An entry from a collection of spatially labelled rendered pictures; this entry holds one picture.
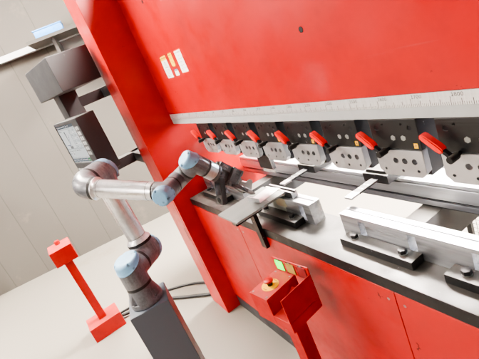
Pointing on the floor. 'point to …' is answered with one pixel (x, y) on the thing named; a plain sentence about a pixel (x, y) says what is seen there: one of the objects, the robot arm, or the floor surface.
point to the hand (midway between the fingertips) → (248, 193)
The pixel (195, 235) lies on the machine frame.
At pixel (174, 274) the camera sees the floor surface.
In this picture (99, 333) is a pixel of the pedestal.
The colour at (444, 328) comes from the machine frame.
